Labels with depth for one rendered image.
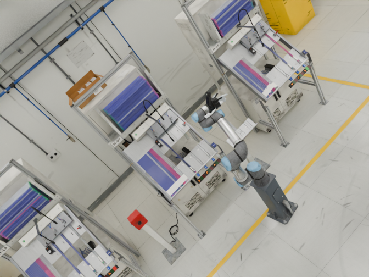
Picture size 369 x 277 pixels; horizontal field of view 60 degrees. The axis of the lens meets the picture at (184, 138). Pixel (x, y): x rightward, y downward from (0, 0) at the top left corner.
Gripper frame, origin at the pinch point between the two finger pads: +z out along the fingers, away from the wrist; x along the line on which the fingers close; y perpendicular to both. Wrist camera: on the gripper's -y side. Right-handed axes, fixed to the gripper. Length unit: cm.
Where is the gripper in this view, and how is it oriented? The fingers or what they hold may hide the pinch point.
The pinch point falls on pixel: (222, 92)
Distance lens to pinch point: 282.1
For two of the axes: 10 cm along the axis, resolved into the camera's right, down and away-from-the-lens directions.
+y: 4.9, 7.7, 4.0
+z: 7.4, -6.1, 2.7
